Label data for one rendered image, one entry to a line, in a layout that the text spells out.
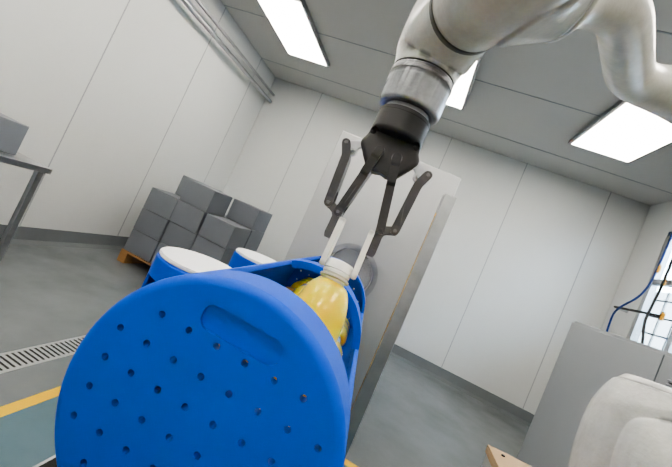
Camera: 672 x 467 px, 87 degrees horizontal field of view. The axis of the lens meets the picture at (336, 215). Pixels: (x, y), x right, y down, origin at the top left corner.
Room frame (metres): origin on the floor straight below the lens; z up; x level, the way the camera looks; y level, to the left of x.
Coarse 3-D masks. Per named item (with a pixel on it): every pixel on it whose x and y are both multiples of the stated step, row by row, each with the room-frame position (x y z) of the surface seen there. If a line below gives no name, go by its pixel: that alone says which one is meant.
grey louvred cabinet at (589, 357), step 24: (576, 336) 2.71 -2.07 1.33; (600, 336) 2.41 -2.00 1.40; (576, 360) 2.58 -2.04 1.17; (600, 360) 2.31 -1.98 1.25; (624, 360) 2.09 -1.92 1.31; (648, 360) 1.91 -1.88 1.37; (552, 384) 2.77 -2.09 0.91; (576, 384) 2.47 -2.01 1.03; (600, 384) 2.22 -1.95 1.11; (552, 408) 2.64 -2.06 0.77; (576, 408) 2.36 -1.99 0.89; (528, 432) 2.84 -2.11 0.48; (552, 432) 2.52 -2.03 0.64; (528, 456) 2.70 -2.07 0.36; (552, 456) 2.41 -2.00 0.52
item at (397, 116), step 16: (384, 112) 0.46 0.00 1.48; (400, 112) 0.45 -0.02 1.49; (416, 112) 0.45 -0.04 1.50; (384, 128) 0.46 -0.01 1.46; (400, 128) 0.45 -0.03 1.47; (416, 128) 0.45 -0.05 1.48; (368, 144) 0.48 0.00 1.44; (384, 144) 0.47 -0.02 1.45; (400, 144) 0.47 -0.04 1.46; (416, 144) 0.47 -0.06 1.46; (384, 160) 0.47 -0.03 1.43; (416, 160) 0.47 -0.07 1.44; (384, 176) 0.48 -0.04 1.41; (400, 176) 0.48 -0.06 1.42
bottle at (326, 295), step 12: (324, 276) 0.46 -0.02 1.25; (336, 276) 0.46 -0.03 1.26; (312, 288) 0.45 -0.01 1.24; (324, 288) 0.44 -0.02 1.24; (336, 288) 0.45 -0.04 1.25; (312, 300) 0.43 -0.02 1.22; (324, 300) 0.43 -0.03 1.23; (336, 300) 0.44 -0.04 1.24; (324, 312) 0.43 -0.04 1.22; (336, 312) 0.43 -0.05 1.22; (336, 324) 0.43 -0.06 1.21; (336, 336) 0.44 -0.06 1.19
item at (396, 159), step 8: (392, 160) 0.46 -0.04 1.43; (400, 160) 0.46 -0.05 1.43; (392, 168) 0.46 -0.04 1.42; (392, 176) 0.46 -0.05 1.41; (392, 184) 0.47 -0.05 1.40; (384, 192) 0.47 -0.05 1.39; (392, 192) 0.47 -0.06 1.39; (384, 200) 0.47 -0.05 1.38; (384, 208) 0.47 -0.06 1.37; (384, 216) 0.47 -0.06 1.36; (384, 224) 0.47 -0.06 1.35
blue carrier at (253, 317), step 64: (320, 256) 1.14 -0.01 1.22; (128, 320) 0.35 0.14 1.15; (192, 320) 0.34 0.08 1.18; (256, 320) 0.33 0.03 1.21; (320, 320) 0.38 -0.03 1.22; (64, 384) 0.35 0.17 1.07; (128, 384) 0.34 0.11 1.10; (192, 384) 0.33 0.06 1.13; (256, 384) 0.33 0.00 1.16; (320, 384) 0.32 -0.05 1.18; (64, 448) 0.35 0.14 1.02; (128, 448) 0.35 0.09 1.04; (192, 448) 0.33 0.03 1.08; (256, 448) 0.32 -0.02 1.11; (320, 448) 0.32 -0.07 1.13
